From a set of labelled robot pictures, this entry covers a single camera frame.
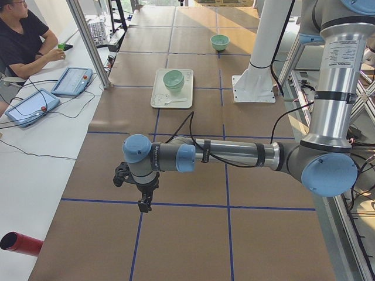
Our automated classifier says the green bowl on tray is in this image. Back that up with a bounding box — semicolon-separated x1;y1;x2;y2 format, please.
167;88;182;92

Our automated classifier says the red cylinder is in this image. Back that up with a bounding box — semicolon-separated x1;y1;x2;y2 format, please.
1;232;43;256

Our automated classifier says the white plastic spoon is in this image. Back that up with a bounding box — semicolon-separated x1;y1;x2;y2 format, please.
163;98;188;105

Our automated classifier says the seated person in black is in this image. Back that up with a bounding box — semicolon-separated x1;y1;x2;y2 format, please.
1;1;66;80

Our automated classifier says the green bowl with ice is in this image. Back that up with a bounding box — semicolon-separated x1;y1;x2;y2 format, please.
210;35;230;52

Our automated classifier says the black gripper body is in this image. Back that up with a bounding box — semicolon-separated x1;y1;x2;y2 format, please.
136;172;160;202

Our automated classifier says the pale green bear tray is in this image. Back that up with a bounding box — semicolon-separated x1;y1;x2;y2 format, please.
150;68;194;109

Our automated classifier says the far blue teach pendant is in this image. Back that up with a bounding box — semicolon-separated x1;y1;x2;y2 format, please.
51;67;93;97

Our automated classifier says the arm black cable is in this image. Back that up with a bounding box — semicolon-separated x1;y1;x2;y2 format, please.
172;99;315;167

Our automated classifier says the black computer mouse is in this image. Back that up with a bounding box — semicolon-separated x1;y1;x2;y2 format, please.
64;44;73;51

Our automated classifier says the near blue teach pendant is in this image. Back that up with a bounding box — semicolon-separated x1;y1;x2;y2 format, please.
5;88;60;127

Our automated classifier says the aluminium frame post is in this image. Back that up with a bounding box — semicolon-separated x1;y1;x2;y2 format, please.
66;0;110;89

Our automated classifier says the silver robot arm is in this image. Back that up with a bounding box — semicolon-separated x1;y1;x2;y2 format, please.
113;1;374;213

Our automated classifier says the black keyboard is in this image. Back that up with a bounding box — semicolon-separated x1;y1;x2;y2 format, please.
88;22;107;48

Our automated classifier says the blue teach pendant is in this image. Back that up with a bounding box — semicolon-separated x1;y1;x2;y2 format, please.
5;88;60;127
51;67;93;97

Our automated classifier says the white camera mast with base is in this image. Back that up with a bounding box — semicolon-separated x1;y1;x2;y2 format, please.
232;0;294;103

